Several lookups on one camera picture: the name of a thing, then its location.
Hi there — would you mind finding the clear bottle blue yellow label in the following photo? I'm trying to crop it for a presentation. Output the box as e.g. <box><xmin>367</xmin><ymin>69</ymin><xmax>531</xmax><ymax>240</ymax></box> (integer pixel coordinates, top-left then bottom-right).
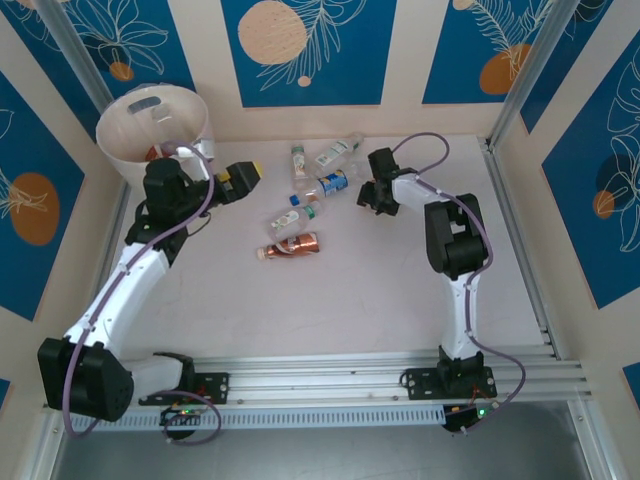
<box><xmin>288</xmin><ymin>162</ymin><xmax>365</xmax><ymax>207</ymax></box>

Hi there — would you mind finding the white label bottle green cap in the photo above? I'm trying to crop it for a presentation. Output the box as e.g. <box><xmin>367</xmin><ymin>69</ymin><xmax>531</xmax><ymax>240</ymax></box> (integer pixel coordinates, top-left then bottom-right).
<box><xmin>269</xmin><ymin>203</ymin><xmax>320</xmax><ymax>237</ymax></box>

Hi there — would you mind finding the copper brown bottle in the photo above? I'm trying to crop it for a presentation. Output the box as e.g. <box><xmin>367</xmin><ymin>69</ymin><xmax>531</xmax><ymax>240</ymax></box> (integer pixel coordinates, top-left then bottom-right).
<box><xmin>256</xmin><ymin>230</ymin><xmax>322</xmax><ymax>263</ymax></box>

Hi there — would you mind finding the white plastic bin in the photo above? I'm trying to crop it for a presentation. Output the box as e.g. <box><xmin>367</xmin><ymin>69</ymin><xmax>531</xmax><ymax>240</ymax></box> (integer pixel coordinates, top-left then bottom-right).
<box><xmin>94</xmin><ymin>84</ymin><xmax>217</xmax><ymax>201</ymax></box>

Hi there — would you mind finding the clear bottle green white label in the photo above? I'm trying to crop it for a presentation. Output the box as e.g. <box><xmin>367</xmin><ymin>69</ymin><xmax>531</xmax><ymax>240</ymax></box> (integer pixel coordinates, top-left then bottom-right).
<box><xmin>313</xmin><ymin>131</ymin><xmax>366</xmax><ymax>170</ymax></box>

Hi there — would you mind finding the small bottle orange white label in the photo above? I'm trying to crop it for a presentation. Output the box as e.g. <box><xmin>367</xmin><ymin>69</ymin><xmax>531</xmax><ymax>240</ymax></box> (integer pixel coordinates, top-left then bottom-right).
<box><xmin>290</xmin><ymin>143</ymin><xmax>311</xmax><ymax>182</ymax></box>

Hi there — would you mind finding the left controller board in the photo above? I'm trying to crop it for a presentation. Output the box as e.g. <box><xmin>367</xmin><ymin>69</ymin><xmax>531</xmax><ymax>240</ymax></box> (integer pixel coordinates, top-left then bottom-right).
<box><xmin>159</xmin><ymin>405</ymin><xmax>209</xmax><ymax>427</ymax></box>

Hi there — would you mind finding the controller board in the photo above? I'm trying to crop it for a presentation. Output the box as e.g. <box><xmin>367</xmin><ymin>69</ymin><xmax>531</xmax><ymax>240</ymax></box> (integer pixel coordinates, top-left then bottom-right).
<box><xmin>442</xmin><ymin>399</ymin><xmax>501</xmax><ymax>436</ymax></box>
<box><xmin>159</xmin><ymin>405</ymin><xmax>209</xmax><ymax>427</ymax></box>

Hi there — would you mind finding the right controller board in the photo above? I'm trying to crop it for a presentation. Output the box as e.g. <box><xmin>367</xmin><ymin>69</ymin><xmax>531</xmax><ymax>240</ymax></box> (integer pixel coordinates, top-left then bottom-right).
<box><xmin>442</xmin><ymin>399</ymin><xmax>501</xmax><ymax>436</ymax></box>

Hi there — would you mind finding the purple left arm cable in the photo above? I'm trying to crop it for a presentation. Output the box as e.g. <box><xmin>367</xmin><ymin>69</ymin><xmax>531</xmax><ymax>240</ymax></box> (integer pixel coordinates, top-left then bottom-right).
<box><xmin>63</xmin><ymin>142</ymin><xmax>222</xmax><ymax>446</ymax></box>

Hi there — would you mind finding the aluminium right side rail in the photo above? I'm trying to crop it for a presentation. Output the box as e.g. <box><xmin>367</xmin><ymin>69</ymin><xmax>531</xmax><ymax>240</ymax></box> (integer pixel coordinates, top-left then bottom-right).
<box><xmin>477</xmin><ymin>134</ymin><xmax>585</xmax><ymax>362</ymax></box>

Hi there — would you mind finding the aluminium right frame post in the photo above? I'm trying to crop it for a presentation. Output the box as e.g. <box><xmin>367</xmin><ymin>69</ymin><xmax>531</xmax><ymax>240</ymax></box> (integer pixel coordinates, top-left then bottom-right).
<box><xmin>487</xmin><ymin>0</ymin><xmax>577</xmax><ymax>151</ymax></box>

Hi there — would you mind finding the aluminium frame post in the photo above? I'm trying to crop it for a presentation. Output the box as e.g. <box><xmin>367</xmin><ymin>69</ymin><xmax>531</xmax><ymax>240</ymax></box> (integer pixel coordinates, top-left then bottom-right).
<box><xmin>35</xmin><ymin>0</ymin><xmax>114</xmax><ymax>104</ymax></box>
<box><xmin>487</xmin><ymin>0</ymin><xmax>577</xmax><ymax>151</ymax></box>

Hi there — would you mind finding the aluminium left frame post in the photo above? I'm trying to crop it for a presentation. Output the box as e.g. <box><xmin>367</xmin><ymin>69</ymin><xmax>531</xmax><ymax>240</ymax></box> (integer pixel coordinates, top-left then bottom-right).
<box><xmin>35</xmin><ymin>0</ymin><xmax>114</xmax><ymax>104</ymax></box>

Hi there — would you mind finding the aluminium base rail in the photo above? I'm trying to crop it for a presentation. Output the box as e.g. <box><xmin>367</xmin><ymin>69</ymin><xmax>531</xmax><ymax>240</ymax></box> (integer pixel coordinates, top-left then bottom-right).
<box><xmin>42</xmin><ymin>347</ymin><xmax>586</xmax><ymax>410</ymax></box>

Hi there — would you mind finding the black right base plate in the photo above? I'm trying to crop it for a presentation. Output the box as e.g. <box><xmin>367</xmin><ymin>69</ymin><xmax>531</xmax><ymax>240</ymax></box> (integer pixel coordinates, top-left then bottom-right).
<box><xmin>402</xmin><ymin>367</ymin><xmax>497</xmax><ymax>401</ymax></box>

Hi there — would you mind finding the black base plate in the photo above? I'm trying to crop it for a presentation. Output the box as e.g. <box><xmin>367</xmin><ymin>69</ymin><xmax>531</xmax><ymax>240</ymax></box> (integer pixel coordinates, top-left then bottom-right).
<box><xmin>402</xmin><ymin>367</ymin><xmax>497</xmax><ymax>401</ymax></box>
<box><xmin>138</xmin><ymin>372</ymin><xmax>231</xmax><ymax>406</ymax></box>

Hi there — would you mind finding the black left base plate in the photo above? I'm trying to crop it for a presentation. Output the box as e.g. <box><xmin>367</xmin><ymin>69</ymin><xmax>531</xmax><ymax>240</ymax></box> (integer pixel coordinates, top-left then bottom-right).
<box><xmin>138</xmin><ymin>372</ymin><xmax>231</xmax><ymax>406</ymax></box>

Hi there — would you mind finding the white slotted cable duct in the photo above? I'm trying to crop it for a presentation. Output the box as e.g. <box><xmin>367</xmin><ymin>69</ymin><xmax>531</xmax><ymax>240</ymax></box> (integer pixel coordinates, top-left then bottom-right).
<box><xmin>62</xmin><ymin>404</ymin><xmax>448</xmax><ymax>432</ymax></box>

